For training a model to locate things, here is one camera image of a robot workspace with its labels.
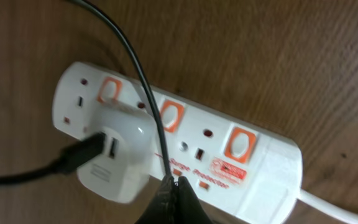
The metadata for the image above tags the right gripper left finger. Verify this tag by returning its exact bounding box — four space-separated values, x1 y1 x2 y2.
135 175 176 224

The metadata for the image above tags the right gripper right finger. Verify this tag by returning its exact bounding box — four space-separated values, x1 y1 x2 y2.
176 176 213 224

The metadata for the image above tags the black USB charging cable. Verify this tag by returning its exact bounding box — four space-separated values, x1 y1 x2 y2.
0 0 174 189

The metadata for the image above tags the white USB charger plug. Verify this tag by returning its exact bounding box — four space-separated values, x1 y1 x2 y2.
78 103 157 203

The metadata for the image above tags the white power strip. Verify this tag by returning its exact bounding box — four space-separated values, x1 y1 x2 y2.
52 62 303 223

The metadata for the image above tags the white power strip cord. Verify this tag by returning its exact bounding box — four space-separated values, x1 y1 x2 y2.
298 188 358 224

